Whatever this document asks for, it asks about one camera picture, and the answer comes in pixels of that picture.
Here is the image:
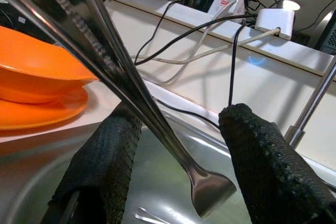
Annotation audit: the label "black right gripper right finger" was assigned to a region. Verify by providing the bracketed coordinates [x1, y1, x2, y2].
[217, 102, 336, 224]

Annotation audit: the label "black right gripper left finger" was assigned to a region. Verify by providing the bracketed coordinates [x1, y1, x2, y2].
[41, 102, 144, 224]

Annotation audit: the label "silver metal utensil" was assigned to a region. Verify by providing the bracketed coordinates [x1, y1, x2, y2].
[0, 0, 237, 218]

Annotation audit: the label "orange plastic plate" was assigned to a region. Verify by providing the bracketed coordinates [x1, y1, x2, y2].
[0, 84, 89, 131]

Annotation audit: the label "orange plastic bowl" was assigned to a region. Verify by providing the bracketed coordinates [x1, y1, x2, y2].
[0, 24, 100, 104]

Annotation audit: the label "stainless steel sink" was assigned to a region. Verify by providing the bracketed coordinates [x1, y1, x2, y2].
[0, 107, 336, 224]

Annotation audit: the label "stainless steel faucet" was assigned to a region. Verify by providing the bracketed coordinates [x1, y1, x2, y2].
[284, 56, 336, 149]

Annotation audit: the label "black computer tower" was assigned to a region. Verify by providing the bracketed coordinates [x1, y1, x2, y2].
[314, 7, 336, 56]

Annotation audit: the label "white power adapter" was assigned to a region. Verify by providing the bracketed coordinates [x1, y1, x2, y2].
[254, 8, 296, 40]

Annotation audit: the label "black device white labels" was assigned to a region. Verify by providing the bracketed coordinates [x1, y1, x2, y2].
[0, 0, 57, 45]

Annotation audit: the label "black cable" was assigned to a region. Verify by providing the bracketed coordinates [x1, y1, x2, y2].
[153, 99, 221, 129]
[133, 0, 182, 59]
[227, 22, 247, 107]
[134, 13, 259, 66]

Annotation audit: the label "white wall ledge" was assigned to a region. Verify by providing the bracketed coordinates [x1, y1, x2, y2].
[90, 0, 336, 80]

